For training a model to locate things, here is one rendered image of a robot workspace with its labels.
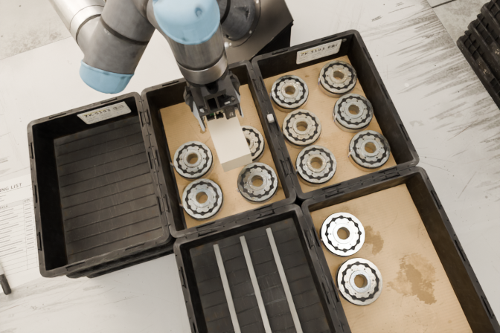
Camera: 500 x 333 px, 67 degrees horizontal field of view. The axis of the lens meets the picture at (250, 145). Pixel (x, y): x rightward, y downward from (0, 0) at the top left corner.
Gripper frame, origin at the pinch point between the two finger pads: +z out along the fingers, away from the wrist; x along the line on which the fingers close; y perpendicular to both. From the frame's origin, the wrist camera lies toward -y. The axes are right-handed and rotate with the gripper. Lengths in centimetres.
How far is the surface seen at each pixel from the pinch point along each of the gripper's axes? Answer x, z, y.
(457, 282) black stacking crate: 37, 22, 49
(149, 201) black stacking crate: -24.5, 25.9, 5.8
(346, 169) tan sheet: 26.5, 25.6, 15.8
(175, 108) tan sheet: -10.8, 25.9, -17.2
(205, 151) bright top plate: -6.3, 22.9, -0.9
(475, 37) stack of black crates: 116, 73, -28
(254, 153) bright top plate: 5.5, 22.8, 4.3
